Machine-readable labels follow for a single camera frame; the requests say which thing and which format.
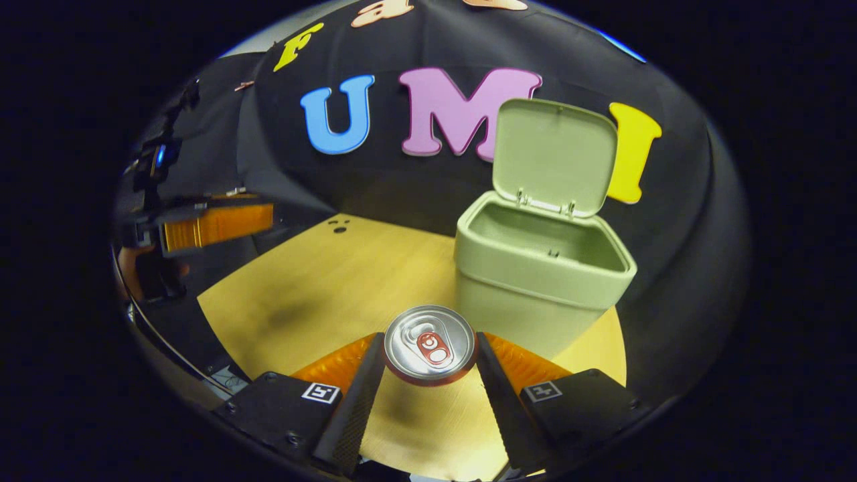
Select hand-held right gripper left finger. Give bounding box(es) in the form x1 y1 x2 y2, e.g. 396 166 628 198
213 333 387 477

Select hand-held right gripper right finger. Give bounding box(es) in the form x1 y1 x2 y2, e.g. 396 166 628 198
474 331 643 479

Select red pop can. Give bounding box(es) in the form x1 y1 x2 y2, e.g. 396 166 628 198
383 305 477 387

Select green desktop garbage bin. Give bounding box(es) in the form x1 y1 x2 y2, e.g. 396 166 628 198
454 98 637 362

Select wooden desktop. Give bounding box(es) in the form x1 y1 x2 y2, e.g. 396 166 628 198
196 213 628 481

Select black backdrop cloth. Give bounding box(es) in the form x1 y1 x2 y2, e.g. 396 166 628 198
114 0 747 402

